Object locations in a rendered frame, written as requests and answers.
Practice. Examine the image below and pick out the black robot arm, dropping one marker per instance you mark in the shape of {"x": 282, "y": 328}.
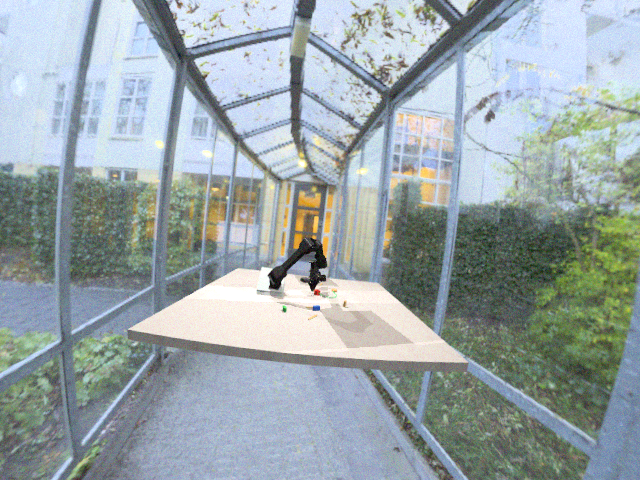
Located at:
{"x": 306, "y": 246}

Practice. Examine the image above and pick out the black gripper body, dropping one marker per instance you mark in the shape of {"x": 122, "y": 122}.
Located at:
{"x": 307, "y": 280}

